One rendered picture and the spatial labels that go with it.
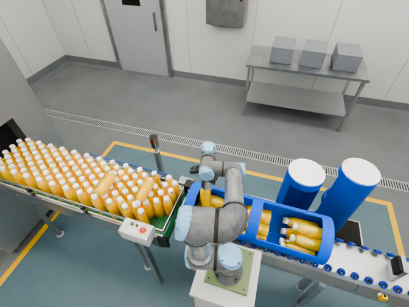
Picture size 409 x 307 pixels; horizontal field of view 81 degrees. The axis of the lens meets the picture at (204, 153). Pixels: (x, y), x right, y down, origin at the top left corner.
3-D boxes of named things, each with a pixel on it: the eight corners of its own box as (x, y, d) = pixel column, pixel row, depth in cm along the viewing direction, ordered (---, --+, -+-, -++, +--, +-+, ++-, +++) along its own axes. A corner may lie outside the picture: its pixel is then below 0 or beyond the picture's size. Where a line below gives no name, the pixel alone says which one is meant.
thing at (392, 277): (393, 282, 144) (409, 273, 132) (386, 279, 144) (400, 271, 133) (390, 265, 150) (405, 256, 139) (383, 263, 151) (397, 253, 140)
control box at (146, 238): (149, 247, 153) (146, 240, 145) (122, 237, 157) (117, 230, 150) (156, 232, 159) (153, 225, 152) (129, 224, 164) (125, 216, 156)
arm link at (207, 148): (199, 151, 117) (201, 139, 122) (200, 165, 125) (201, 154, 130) (215, 152, 116) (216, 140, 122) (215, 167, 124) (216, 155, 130)
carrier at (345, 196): (339, 221, 255) (313, 208, 266) (383, 167, 192) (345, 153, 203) (333, 243, 239) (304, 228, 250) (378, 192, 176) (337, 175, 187)
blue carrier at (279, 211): (318, 272, 145) (336, 253, 125) (183, 230, 165) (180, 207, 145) (318, 230, 164) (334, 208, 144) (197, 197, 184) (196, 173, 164)
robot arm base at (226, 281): (240, 289, 120) (241, 284, 113) (210, 282, 123) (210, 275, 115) (244, 259, 130) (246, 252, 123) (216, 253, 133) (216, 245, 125)
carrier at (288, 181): (263, 216, 260) (275, 241, 241) (281, 162, 197) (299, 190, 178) (288, 210, 265) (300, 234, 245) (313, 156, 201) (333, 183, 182)
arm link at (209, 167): (221, 172, 110) (223, 155, 117) (197, 171, 110) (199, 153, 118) (221, 183, 115) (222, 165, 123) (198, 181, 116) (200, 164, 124)
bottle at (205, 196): (202, 209, 156) (201, 192, 143) (198, 200, 161) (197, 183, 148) (212, 206, 158) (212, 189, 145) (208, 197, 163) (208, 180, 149)
